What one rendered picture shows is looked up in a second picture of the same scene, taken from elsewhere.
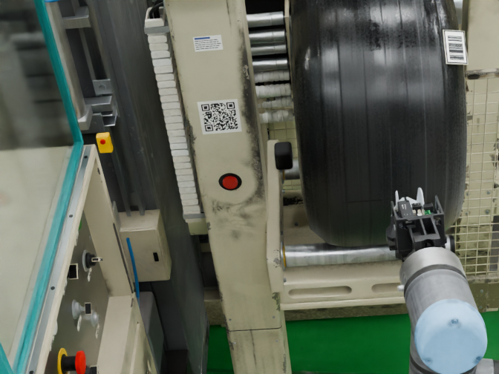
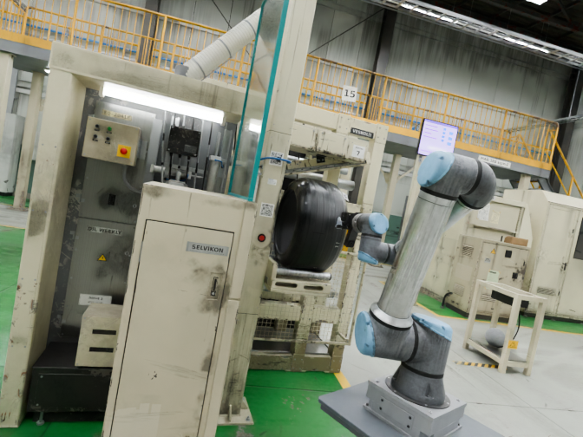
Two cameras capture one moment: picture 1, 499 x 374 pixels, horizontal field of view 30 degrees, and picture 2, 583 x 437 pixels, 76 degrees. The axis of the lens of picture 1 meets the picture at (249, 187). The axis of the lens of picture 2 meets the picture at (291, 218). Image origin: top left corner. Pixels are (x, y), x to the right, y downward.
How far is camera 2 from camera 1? 130 cm
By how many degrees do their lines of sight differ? 43
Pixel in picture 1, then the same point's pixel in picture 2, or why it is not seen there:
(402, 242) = (347, 220)
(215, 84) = (269, 197)
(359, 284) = (300, 283)
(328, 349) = not seen: hidden behind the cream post
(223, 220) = (254, 254)
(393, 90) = (330, 199)
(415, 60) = (336, 194)
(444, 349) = (378, 223)
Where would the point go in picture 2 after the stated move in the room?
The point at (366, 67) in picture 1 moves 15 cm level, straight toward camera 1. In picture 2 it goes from (323, 192) to (332, 193)
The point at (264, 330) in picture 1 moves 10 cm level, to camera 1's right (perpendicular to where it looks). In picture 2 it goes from (252, 315) to (267, 315)
